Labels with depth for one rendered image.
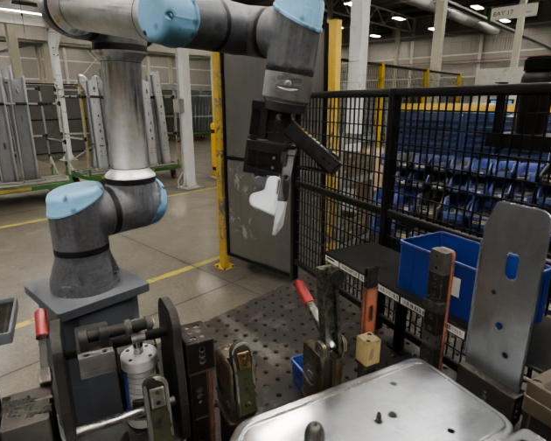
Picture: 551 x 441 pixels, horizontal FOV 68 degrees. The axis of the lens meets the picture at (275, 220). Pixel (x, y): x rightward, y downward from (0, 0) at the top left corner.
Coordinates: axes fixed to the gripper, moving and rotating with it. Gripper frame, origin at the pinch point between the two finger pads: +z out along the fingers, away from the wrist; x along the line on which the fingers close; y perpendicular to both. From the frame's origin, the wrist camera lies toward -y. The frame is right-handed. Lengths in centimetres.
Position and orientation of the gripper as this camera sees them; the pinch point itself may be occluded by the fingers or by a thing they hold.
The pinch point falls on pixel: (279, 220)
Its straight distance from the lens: 72.1
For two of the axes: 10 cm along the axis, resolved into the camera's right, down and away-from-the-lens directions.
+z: -1.5, 9.3, 3.4
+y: -9.9, -1.5, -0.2
